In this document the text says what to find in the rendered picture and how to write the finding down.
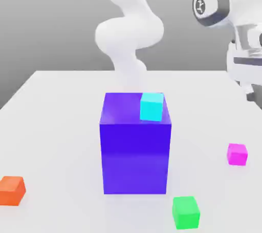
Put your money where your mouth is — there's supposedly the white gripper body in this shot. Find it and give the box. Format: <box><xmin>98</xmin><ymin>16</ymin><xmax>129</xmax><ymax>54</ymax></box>
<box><xmin>226</xmin><ymin>47</ymin><xmax>262</xmax><ymax>86</ymax></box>

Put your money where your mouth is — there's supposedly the small magenta cube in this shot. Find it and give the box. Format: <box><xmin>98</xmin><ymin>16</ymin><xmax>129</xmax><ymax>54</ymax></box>
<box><xmin>226</xmin><ymin>143</ymin><xmax>249</xmax><ymax>167</ymax></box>

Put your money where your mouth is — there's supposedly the small cyan cube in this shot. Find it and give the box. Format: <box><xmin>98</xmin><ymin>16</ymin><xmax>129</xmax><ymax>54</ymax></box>
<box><xmin>139</xmin><ymin>92</ymin><xmax>165</xmax><ymax>122</ymax></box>

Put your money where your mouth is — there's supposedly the small green cube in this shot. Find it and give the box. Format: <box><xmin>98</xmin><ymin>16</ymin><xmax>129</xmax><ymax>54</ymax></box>
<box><xmin>171</xmin><ymin>196</ymin><xmax>201</xmax><ymax>230</ymax></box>

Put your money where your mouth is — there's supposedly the small orange cube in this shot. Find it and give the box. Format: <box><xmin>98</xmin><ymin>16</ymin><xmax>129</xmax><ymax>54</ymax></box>
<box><xmin>0</xmin><ymin>176</ymin><xmax>27</xmax><ymax>207</ymax></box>

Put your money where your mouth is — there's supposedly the large purple box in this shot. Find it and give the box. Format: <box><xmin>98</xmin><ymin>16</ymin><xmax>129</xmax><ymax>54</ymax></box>
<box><xmin>99</xmin><ymin>92</ymin><xmax>172</xmax><ymax>195</ymax></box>

